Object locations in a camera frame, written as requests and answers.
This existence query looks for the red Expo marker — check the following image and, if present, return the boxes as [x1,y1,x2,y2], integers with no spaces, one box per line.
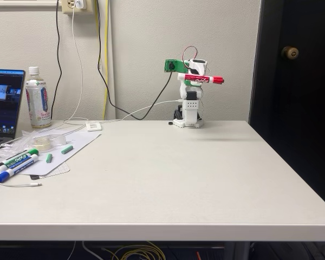
[177,73,225,86]

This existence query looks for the green Expo marker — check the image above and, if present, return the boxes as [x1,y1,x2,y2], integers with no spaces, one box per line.
[0,147,40,174]

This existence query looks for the blue Expo marker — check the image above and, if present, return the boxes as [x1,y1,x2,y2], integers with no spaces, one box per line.
[0,153,41,184]

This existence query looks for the brass door knob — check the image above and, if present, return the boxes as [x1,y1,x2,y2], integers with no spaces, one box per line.
[281,45,300,61]

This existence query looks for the white USB hub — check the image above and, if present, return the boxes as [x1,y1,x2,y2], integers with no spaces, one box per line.
[85,121,102,133]

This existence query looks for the black door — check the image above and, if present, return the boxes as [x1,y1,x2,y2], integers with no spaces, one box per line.
[248,0,325,212]

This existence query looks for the white mesh mat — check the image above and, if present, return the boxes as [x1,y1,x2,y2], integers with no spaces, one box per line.
[13,129,102,179]

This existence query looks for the clear plastic drink bottle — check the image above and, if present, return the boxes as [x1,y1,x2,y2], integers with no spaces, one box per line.
[25,66,53,129]

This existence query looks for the clear tape roll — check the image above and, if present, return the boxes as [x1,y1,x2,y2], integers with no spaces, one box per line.
[32,133,68,151]

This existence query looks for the clear plastic bags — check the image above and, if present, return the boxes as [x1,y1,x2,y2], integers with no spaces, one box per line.
[0,129,40,166]

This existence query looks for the open laptop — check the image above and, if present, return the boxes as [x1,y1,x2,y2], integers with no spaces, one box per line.
[0,68,27,151]

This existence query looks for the red black servo wire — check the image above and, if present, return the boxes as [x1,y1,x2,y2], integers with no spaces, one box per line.
[181,46,199,64]

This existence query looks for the green gripper camera module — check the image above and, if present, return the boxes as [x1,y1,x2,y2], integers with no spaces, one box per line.
[163,58,192,74]

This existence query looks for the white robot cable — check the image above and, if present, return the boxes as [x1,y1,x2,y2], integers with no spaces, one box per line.
[99,100,184,124]

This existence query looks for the black camera cable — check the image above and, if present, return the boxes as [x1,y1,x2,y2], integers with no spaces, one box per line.
[95,0,174,121]

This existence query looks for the long yellow cable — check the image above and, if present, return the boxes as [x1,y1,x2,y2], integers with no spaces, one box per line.
[102,0,111,121]

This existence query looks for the white charger cable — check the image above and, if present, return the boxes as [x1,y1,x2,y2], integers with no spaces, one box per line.
[54,5,90,133]

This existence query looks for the beige wall outlet plate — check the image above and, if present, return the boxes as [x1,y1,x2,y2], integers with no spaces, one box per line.
[61,0,95,16]

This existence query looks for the thin black power cable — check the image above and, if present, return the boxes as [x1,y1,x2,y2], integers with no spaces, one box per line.
[50,0,63,121]

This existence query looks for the yellow cable bundle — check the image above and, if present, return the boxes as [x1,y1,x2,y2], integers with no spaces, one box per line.
[101,240,166,260]

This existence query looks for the thin white lightning cable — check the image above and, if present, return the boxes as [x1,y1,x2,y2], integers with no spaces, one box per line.
[0,177,43,189]

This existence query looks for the grey cable under table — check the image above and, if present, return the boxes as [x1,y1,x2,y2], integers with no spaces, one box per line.
[82,240,105,260]

